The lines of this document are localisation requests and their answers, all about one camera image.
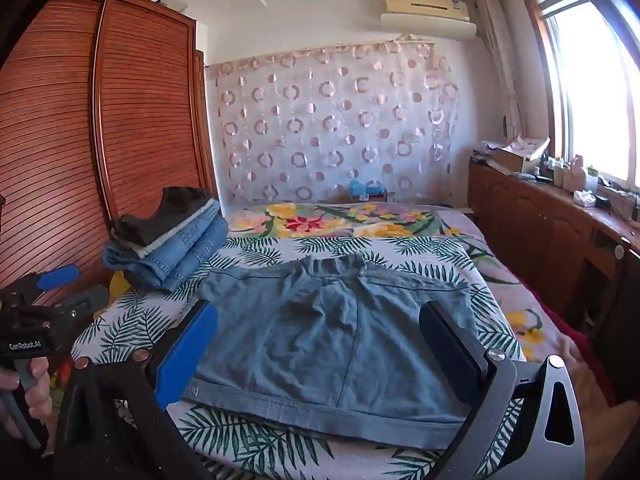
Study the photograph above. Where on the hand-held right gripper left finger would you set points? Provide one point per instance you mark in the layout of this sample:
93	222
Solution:
187	355

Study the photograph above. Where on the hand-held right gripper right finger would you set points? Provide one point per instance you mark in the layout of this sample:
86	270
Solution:
447	350

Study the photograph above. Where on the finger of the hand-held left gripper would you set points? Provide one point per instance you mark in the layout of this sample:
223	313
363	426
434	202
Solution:
60	276
82	305

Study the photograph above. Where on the blue-grey pants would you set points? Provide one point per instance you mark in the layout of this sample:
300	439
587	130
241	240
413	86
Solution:
320	340

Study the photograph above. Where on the person's left hand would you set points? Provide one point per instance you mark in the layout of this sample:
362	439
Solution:
40	390

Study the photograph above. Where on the yellow cloth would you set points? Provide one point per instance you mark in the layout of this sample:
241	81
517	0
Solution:
119	285

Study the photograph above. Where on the folded blue jeans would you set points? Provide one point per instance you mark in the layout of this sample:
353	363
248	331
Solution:
175	260

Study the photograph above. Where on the folded dark brown cloth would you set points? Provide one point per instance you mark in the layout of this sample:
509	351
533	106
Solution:
155	217

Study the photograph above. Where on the leaf print blanket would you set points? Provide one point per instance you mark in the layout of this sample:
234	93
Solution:
280	440

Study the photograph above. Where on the red bed sheet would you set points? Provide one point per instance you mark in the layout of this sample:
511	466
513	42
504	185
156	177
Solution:
595	360

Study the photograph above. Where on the wooden sideboard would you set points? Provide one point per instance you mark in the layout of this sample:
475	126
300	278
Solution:
530	220

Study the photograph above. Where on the blue plush toy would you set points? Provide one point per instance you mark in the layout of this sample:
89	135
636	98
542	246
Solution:
367	189

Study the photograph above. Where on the wooden slatted wardrobe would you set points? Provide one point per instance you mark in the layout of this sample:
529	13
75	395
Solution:
140	110

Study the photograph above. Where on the tissue pack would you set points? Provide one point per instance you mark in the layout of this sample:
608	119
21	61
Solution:
584	198

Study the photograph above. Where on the cardboard box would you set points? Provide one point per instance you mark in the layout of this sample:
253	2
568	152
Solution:
517	157

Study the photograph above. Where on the grey device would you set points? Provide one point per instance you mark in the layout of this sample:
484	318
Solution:
625	205

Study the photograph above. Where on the circle pattern sheer curtain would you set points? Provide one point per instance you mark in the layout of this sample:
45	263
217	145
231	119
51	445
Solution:
330	125

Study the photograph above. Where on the white window drape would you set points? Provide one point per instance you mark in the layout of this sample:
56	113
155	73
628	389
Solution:
500	60

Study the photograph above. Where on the window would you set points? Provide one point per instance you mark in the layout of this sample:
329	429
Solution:
590	90

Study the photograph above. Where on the wall air conditioner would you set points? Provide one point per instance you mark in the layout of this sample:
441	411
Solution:
425	25

